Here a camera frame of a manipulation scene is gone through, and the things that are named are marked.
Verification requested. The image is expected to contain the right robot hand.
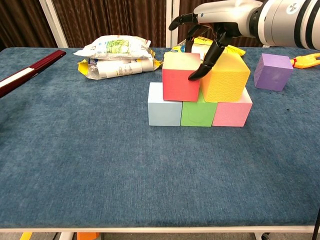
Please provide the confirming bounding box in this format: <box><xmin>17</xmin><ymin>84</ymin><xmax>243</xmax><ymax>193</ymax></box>
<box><xmin>168</xmin><ymin>0</ymin><xmax>258</xmax><ymax>81</ymax></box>

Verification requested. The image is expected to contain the yellow cube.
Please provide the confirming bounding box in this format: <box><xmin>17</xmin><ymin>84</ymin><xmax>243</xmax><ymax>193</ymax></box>
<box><xmin>199</xmin><ymin>52</ymin><xmax>251</xmax><ymax>103</ymax></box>

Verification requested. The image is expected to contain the red cube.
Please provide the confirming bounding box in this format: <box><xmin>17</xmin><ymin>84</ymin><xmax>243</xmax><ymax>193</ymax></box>
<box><xmin>161</xmin><ymin>51</ymin><xmax>202</xmax><ymax>103</ymax></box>

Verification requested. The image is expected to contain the pink cube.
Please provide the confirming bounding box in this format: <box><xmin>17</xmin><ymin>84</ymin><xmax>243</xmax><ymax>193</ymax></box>
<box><xmin>211</xmin><ymin>86</ymin><xmax>253</xmax><ymax>128</ymax></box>

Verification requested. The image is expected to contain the light blue cube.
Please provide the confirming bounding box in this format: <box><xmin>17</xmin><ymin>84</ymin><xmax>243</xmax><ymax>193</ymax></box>
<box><xmin>147</xmin><ymin>82</ymin><xmax>183</xmax><ymax>127</ymax></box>

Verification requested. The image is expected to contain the purple cube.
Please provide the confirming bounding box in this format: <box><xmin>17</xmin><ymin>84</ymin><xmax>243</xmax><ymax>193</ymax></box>
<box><xmin>253</xmin><ymin>53</ymin><xmax>294</xmax><ymax>92</ymax></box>

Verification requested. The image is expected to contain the green cube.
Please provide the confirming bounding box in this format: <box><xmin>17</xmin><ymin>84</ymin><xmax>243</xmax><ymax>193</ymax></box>
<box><xmin>180</xmin><ymin>91</ymin><xmax>218</xmax><ymax>127</ymax></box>

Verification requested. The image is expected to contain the yellow snack bag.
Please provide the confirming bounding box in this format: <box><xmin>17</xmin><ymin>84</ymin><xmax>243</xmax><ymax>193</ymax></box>
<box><xmin>169</xmin><ymin>36</ymin><xmax>247</xmax><ymax>58</ymax></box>

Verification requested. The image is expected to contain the orange rubber chicken toy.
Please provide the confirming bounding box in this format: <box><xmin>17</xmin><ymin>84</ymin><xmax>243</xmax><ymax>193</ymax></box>
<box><xmin>289</xmin><ymin>52</ymin><xmax>320</xmax><ymax>70</ymax></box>

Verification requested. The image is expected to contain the white green-print snack bag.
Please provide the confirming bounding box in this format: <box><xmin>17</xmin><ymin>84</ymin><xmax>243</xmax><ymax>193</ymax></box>
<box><xmin>73</xmin><ymin>35</ymin><xmax>152</xmax><ymax>61</ymax></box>

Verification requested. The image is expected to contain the yellow-edged crumpled clear bag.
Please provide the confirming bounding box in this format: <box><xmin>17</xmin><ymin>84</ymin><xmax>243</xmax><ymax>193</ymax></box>
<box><xmin>77</xmin><ymin>48</ymin><xmax>165</xmax><ymax>81</ymax></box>

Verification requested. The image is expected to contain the blue table cloth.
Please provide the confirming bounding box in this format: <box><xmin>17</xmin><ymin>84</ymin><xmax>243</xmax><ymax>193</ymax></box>
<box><xmin>0</xmin><ymin>46</ymin><xmax>320</xmax><ymax>229</ymax></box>

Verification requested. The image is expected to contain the maroon and white long box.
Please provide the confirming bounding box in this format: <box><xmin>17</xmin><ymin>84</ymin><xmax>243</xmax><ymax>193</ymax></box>
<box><xmin>0</xmin><ymin>49</ymin><xmax>67</xmax><ymax>98</ymax></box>

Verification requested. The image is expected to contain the orange object under table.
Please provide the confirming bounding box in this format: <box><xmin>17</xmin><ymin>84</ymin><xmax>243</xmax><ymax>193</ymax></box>
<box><xmin>76</xmin><ymin>232</ymin><xmax>98</xmax><ymax>240</ymax></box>

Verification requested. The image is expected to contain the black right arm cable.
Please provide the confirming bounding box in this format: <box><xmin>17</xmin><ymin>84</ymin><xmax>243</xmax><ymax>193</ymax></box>
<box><xmin>311</xmin><ymin>207</ymin><xmax>320</xmax><ymax>240</ymax></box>

